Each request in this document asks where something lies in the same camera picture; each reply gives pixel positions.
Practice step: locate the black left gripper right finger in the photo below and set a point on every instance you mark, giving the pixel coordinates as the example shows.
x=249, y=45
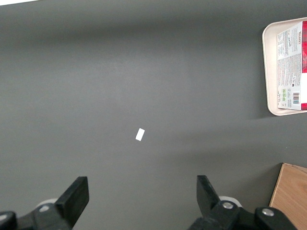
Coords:
x=208, y=198

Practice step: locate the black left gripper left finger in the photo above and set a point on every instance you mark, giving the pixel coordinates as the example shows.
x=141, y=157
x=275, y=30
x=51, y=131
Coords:
x=72, y=201

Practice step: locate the cream plastic tray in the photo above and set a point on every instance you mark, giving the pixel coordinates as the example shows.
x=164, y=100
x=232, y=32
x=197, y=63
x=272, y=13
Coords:
x=269, y=72

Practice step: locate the wooden drawer cabinet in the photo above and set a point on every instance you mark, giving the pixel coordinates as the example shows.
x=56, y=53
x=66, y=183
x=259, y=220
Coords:
x=290, y=189

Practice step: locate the small white tape piece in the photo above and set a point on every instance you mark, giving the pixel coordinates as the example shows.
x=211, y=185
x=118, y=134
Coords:
x=139, y=134

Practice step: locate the red white biscuit box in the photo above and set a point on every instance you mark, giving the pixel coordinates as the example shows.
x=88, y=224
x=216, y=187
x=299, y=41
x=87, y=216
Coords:
x=287, y=67

